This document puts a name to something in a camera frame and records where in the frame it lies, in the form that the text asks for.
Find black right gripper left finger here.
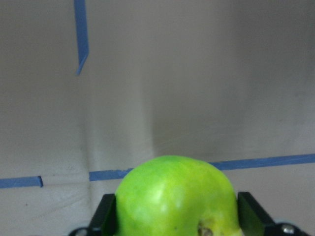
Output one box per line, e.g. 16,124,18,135
88,194,117,236

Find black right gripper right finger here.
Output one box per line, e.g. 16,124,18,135
237,192,276,236

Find green apple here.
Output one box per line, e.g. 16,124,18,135
115,156,242,236

